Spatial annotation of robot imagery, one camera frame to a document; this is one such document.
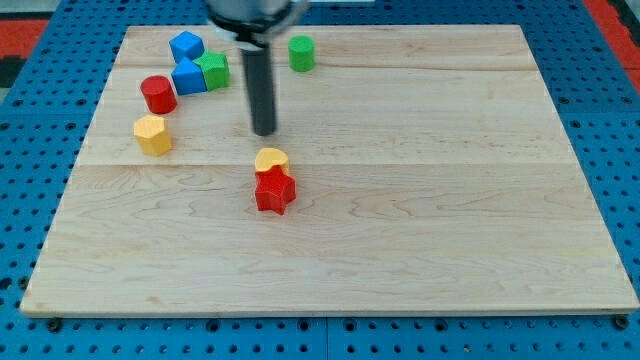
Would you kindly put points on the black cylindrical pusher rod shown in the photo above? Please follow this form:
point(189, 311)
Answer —
point(259, 82)

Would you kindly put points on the green star block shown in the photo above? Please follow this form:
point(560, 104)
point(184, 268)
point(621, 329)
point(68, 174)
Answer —
point(215, 69)

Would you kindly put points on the red star block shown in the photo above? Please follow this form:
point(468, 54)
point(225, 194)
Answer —
point(274, 190)

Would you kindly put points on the yellow hexagon block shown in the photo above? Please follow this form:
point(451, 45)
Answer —
point(152, 135)

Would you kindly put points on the green cylinder block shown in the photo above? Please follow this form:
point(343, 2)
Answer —
point(301, 51)

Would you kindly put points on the blue triangle block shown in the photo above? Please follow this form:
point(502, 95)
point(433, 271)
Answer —
point(188, 78)

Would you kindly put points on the blue cube block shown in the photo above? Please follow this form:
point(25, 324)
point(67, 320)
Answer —
point(186, 45)

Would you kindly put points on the yellow heart block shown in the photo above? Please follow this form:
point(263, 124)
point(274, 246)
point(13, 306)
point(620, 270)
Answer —
point(269, 157)

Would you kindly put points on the red cylinder block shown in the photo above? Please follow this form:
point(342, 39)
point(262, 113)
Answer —
point(158, 94)

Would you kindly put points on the light wooden board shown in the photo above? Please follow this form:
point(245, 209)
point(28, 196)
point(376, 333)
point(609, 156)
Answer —
point(433, 178)

